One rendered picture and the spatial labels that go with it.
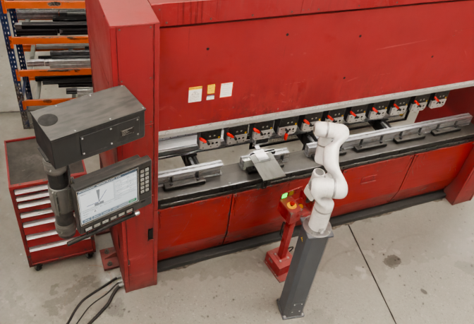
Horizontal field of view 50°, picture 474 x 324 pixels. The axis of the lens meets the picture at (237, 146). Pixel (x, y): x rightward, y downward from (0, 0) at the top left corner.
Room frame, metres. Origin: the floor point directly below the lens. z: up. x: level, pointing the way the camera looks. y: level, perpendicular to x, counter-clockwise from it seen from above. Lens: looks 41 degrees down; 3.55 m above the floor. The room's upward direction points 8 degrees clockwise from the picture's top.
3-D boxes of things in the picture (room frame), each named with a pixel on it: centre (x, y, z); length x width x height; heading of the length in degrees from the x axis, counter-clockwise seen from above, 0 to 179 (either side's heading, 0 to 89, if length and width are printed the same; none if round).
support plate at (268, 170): (2.77, -0.24, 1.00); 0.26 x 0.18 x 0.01; 27
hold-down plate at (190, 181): (2.58, 0.33, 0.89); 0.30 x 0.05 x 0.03; 117
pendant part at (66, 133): (1.95, 0.75, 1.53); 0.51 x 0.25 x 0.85; 133
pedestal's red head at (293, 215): (2.65, -0.50, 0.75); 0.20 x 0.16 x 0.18; 126
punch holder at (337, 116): (3.16, -0.69, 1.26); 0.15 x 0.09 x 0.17; 117
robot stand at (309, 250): (2.25, -0.60, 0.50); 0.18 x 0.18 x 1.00; 18
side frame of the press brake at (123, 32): (2.61, 0.77, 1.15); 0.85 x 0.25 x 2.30; 27
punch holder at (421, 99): (3.53, -1.40, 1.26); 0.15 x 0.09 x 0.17; 117
